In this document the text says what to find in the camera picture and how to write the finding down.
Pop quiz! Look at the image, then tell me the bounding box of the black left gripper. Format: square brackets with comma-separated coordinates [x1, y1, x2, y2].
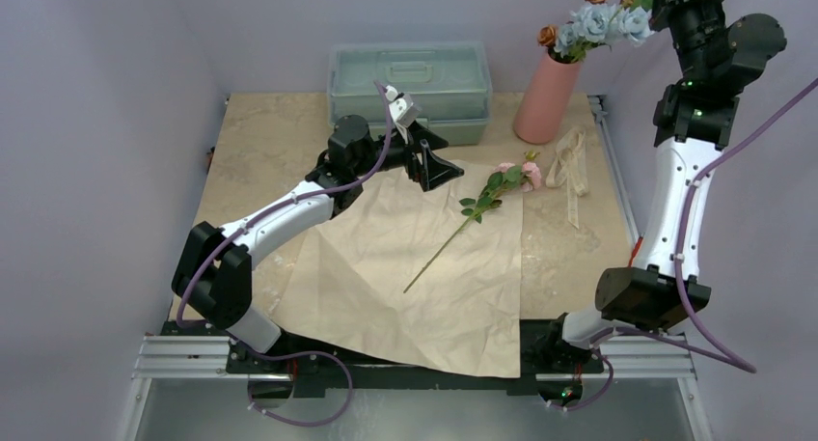
[352, 120, 462, 190]

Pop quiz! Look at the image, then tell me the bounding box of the orange wrapping paper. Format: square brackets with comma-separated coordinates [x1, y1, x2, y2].
[264, 163, 523, 378]

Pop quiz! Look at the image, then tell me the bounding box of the beige ribbon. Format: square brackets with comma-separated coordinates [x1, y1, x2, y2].
[545, 126, 589, 230]

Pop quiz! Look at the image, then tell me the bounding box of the pink peony flower stem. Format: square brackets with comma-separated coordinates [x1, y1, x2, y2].
[403, 150, 543, 293]

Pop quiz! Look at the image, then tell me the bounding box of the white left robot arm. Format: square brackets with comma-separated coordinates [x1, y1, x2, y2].
[171, 115, 464, 372]

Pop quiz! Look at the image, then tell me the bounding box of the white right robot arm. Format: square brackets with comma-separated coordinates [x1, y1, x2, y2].
[538, 0, 787, 371]

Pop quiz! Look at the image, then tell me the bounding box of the pink cylindrical vase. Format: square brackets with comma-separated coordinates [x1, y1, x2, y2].
[512, 52, 582, 145]

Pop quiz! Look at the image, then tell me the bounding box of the green plastic toolbox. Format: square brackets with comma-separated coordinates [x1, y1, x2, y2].
[327, 41, 493, 146]

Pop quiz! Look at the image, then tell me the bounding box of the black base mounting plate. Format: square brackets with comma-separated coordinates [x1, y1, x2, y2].
[159, 319, 661, 401]

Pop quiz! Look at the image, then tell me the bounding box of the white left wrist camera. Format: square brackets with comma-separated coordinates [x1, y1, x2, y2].
[385, 85, 421, 143]

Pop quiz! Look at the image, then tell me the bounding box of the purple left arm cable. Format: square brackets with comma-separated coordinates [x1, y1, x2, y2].
[175, 81, 398, 427]

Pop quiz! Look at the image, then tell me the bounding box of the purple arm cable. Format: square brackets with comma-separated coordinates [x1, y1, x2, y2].
[543, 0, 818, 414]
[175, 81, 398, 427]

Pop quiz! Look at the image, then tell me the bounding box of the red handled wrench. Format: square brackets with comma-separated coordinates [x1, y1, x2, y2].
[627, 235, 643, 267]

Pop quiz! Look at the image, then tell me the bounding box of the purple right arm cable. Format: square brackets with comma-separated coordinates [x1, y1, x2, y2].
[543, 0, 818, 414]

